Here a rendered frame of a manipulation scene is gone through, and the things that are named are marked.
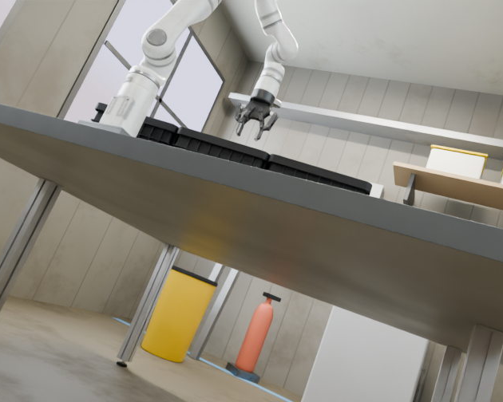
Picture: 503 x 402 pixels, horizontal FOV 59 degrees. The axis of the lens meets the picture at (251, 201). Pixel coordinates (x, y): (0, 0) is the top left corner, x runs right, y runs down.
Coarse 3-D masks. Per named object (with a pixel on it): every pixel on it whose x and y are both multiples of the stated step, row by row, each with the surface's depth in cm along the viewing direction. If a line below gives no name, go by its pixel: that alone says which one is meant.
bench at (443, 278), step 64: (0, 128) 93; (64, 128) 81; (128, 192) 112; (192, 192) 80; (256, 192) 64; (320, 192) 61; (0, 256) 152; (256, 256) 138; (320, 256) 94; (384, 256) 71; (448, 256) 57; (384, 320) 183; (448, 320) 112; (448, 384) 176
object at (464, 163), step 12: (432, 144) 337; (432, 156) 334; (444, 156) 331; (456, 156) 328; (468, 156) 325; (480, 156) 322; (432, 168) 331; (444, 168) 328; (456, 168) 325; (468, 168) 322; (480, 168) 319
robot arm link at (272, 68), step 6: (270, 48) 146; (270, 54) 146; (270, 60) 145; (264, 66) 144; (270, 66) 141; (276, 66) 141; (282, 66) 142; (264, 72) 142; (270, 72) 141; (276, 72) 141; (282, 72) 142; (276, 78) 141; (282, 78) 143
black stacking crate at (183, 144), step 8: (184, 136) 134; (176, 144) 134; (184, 144) 133; (192, 144) 133; (200, 144) 132; (208, 144) 132; (200, 152) 131; (208, 152) 131; (216, 152) 130; (224, 152) 130; (232, 152) 130; (240, 152) 129; (232, 160) 129; (240, 160) 128; (248, 160) 128; (256, 160) 128; (264, 160) 129; (264, 168) 129
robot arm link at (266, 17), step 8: (256, 0) 138; (264, 0) 137; (272, 0) 138; (256, 8) 139; (264, 8) 138; (272, 8) 138; (264, 16) 139; (272, 16) 139; (280, 16) 141; (264, 24) 140
